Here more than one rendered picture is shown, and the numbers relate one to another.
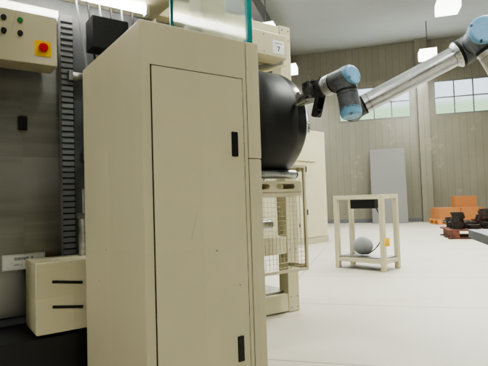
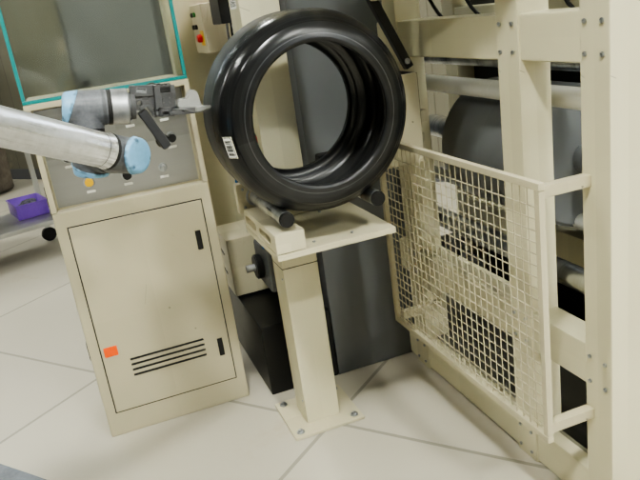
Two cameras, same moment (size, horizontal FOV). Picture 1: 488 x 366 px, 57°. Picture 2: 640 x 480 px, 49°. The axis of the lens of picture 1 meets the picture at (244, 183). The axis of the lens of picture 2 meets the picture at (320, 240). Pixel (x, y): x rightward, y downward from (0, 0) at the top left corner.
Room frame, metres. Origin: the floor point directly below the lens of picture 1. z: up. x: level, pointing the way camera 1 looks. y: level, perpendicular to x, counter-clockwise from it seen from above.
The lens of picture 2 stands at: (2.99, -2.03, 1.45)
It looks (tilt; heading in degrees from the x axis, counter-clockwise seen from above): 18 degrees down; 108
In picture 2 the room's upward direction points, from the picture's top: 8 degrees counter-clockwise
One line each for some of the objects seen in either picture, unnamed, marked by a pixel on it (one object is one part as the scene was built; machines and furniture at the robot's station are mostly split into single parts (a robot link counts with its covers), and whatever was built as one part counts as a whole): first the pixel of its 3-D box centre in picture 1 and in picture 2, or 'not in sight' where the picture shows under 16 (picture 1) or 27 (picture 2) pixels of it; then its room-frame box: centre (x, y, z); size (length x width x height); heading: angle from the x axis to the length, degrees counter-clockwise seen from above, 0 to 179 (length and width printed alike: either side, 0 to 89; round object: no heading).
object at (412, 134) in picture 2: not in sight; (388, 118); (2.54, 0.36, 1.05); 0.20 x 0.15 x 0.30; 125
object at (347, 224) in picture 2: (253, 195); (317, 228); (2.36, -0.04, 0.80); 0.37 x 0.36 x 0.02; 35
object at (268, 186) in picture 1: (269, 186); (272, 227); (2.24, -0.12, 0.83); 0.36 x 0.09 x 0.06; 125
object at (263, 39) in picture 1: (234, 45); not in sight; (2.67, 0.03, 1.71); 0.61 x 0.25 x 0.15; 125
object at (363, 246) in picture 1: (366, 231); not in sight; (4.96, -1.33, 0.40); 0.60 x 0.35 x 0.80; 45
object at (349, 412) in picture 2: not in sight; (318, 410); (2.19, 0.15, 0.01); 0.27 x 0.27 x 0.02; 35
